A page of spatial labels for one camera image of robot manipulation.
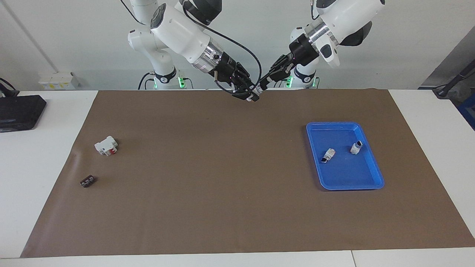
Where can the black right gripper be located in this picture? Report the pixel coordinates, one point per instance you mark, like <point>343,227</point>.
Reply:
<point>227,68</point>

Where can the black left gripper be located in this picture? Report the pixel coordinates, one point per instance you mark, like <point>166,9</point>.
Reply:
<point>303,51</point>

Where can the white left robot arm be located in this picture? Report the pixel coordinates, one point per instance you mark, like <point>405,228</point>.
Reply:
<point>349,15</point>

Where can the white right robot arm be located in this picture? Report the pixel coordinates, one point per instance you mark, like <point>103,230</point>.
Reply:
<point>178,31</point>

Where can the brown table mat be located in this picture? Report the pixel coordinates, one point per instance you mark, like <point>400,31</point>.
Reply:
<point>222,185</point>

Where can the blue plastic tray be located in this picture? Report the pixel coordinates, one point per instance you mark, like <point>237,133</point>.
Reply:
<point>345,174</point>

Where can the white circuit breaker red lever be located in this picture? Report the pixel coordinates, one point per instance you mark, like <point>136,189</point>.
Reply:
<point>105,145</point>

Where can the black tripod pole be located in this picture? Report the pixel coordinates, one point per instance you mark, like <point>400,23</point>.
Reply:
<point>458,76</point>

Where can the small black terminal block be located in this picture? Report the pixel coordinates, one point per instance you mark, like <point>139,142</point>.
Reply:
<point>88,181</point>

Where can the blue crate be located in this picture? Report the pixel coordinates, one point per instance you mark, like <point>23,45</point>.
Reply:
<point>468,111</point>

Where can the black box device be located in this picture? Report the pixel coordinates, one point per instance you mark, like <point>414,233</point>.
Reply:
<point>18,111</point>

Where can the white switch with black knob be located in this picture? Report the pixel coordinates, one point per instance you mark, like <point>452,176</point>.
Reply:
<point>328,154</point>

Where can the white switch with black lens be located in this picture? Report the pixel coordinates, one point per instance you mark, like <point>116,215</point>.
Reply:
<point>355,148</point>

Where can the white wall socket box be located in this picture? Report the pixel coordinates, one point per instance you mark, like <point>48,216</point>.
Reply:
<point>55,81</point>

